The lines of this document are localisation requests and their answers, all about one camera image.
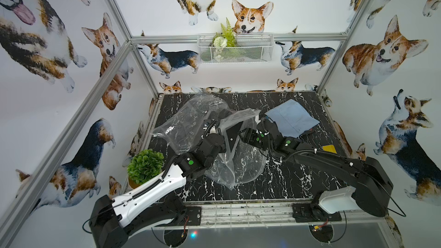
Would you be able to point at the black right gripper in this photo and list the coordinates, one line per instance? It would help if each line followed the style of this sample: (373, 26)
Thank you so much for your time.
(250, 134)

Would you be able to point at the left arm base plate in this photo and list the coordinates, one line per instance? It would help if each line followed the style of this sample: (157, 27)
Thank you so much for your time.
(192, 216)

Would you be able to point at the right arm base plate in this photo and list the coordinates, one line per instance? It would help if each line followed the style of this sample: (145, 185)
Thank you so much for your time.
(308, 213)

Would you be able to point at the black shirt white buttons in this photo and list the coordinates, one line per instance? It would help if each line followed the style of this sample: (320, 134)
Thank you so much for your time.
(229, 123)

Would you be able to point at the light blue shirt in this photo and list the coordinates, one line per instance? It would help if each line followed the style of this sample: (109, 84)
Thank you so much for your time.
(292, 119)

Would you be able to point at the green potted plant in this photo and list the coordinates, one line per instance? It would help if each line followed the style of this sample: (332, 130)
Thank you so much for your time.
(144, 166)

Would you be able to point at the yellow plastic spatula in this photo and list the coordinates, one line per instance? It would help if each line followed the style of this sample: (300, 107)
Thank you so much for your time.
(329, 148)

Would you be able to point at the white wire wall basket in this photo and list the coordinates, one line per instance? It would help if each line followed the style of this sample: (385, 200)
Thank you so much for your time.
(252, 48)

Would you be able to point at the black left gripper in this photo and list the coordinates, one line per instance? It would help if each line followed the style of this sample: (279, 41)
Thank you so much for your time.
(222, 141)

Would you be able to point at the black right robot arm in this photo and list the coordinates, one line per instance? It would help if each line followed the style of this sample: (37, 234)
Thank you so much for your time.
(368, 186)

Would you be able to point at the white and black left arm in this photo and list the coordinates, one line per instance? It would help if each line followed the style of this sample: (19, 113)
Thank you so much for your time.
(114, 221)

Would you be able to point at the clear plastic vacuum bag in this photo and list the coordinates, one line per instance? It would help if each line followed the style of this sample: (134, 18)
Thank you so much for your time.
(187, 127)

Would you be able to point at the fern and white flower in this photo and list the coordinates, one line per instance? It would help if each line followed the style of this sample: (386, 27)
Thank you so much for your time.
(224, 43)

